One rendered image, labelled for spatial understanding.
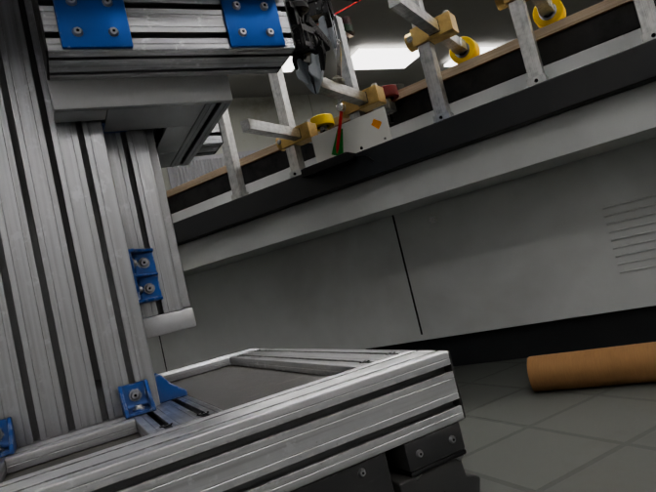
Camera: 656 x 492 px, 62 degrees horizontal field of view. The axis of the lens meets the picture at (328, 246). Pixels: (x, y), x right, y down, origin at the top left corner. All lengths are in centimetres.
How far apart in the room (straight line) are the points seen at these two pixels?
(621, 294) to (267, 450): 121
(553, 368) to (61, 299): 99
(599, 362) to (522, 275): 47
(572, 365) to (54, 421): 100
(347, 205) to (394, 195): 16
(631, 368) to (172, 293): 92
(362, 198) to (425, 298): 40
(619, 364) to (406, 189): 70
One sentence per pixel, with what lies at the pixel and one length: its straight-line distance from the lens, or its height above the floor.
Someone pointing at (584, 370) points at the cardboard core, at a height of 5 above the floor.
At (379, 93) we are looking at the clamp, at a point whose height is 84.
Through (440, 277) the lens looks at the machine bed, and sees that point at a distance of 175.
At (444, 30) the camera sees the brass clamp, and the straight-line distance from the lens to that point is 156.
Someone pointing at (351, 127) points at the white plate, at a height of 78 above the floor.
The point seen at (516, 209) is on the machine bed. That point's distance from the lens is 167.
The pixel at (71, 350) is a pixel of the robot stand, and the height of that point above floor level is 34.
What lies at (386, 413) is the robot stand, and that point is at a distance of 69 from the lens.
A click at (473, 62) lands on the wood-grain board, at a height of 88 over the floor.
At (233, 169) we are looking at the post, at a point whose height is 80.
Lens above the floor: 35
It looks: 4 degrees up
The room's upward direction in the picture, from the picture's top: 13 degrees counter-clockwise
